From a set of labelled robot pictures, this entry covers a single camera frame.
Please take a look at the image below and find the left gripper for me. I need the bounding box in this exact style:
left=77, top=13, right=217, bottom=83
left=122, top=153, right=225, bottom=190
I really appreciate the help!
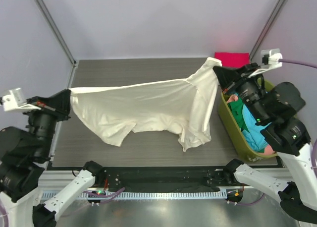
left=22, top=87, right=73, bottom=158

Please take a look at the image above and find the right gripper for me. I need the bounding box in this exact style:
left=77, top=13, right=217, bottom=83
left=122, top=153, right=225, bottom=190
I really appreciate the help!
left=214, top=62, right=271, bottom=124

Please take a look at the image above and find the cream white t shirt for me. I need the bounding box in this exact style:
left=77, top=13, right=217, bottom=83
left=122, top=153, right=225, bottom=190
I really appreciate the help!
left=70, top=57, right=222, bottom=151

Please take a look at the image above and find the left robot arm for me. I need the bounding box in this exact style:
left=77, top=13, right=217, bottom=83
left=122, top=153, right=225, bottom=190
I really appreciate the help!
left=0, top=88, right=106, bottom=227

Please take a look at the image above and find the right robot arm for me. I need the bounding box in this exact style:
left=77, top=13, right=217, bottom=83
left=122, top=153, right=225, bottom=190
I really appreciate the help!
left=213, top=63, right=317, bottom=224

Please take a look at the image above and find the folded red t shirt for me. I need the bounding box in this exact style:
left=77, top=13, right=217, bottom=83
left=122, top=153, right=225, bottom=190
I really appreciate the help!
left=214, top=52, right=249, bottom=68

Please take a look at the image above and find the green t shirt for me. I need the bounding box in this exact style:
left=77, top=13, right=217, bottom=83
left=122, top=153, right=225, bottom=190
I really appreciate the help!
left=227, top=97, right=249, bottom=131

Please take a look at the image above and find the light blue t shirt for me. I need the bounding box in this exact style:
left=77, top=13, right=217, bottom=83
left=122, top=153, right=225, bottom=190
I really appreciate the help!
left=242, top=105, right=268, bottom=153

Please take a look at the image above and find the olive green plastic basket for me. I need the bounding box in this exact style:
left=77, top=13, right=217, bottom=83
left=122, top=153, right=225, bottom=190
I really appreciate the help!
left=218, top=91, right=277, bottom=163

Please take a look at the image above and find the pink t shirt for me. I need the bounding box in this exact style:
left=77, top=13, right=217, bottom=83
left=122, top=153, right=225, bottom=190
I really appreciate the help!
left=228, top=94, right=275, bottom=155

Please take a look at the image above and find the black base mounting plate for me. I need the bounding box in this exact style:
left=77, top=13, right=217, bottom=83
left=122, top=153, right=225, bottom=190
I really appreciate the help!
left=94, top=166, right=245, bottom=192

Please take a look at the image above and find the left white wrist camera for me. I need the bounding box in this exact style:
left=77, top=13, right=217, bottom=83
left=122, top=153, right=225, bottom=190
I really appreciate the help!
left=0, top=88, right=41, bottom=113

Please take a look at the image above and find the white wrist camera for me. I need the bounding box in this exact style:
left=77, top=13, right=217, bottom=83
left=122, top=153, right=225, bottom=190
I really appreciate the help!
left=0, top=88, right=41, bottom=113
left=249, top=49, right=283, bottom=78

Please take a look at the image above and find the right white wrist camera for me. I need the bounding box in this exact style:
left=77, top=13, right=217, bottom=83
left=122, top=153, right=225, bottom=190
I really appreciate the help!
left=249, top=49, right=283, bottom=78

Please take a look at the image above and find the aluminium rail profile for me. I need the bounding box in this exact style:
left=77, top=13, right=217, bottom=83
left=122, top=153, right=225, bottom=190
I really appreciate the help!
left=39, top=167, right=293, bottom=190

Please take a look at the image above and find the right aluminium frame post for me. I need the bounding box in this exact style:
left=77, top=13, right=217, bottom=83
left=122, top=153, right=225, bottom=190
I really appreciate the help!
left=249, top=0, right=288, bottom=61

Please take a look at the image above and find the aluminium frame post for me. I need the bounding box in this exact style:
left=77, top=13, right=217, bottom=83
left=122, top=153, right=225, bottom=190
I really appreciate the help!
left=29, top=0, right=78, bottom=66
left=249, top=0, right=288, bottom=61

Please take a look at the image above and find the left aluminium frame post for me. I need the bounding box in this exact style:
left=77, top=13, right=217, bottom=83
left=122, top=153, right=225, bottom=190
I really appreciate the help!
left=29, top=0, right=78, bottom=66

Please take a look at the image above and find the white slotted cable duct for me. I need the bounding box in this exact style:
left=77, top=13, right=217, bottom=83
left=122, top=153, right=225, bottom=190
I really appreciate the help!
left=41, top=191, right=227, bottom=200

